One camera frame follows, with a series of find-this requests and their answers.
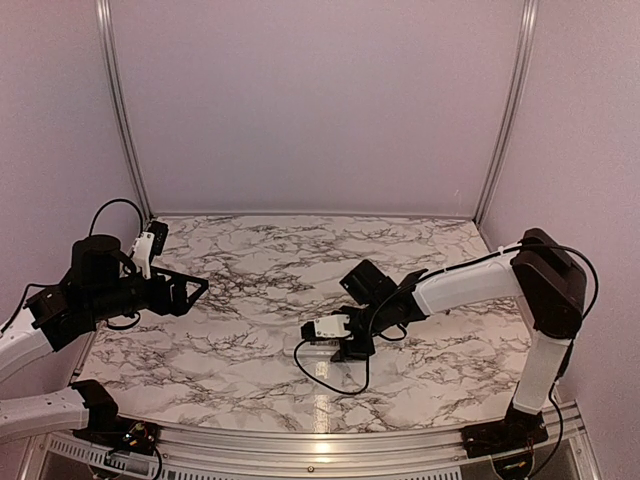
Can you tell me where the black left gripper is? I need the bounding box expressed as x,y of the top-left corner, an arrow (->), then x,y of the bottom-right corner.
86,265 -> 209,322

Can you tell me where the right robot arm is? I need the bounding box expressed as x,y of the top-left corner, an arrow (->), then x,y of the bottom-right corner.
333,222 -> 530,431

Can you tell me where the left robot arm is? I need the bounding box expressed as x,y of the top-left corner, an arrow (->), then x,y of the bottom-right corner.
1,235 -> 209,445

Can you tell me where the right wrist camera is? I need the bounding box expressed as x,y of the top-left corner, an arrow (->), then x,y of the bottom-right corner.
300,315 -> 353,342

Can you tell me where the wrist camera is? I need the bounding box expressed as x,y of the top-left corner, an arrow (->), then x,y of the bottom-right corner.
300,315 -> 353,342
131,220 -> 169,280

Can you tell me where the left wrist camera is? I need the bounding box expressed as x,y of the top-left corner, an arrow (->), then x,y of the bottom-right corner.
131,220 -> 169,280

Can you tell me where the left camera cable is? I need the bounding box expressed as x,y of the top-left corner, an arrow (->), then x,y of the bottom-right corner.
0,198 -> 151,331

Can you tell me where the camera cable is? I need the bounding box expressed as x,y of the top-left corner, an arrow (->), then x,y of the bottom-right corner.
293,239 -> 600,397
0,198 -> 151,331

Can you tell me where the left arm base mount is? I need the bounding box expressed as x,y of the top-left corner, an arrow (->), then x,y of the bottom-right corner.
72,417 -> 160,456

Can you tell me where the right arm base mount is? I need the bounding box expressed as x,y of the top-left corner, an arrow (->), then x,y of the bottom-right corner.
461,420 -> 549,458

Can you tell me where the right camera cable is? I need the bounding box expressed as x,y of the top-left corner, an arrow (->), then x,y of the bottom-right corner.
293,239 -> 600,397

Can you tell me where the front aluminium rail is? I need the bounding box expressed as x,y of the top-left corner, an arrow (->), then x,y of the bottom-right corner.
18,402 -> 603,479

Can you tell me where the left aluminium frame post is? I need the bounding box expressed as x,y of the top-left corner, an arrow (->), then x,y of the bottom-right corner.
95,0 -> 153,221

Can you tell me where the aluminium frame post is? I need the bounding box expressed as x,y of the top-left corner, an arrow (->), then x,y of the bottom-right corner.
473,0 -> 539,230
95,0 -> 153,221

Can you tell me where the right aluminium frame post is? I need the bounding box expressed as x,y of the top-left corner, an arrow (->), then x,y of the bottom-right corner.
473,0 -> 539,230

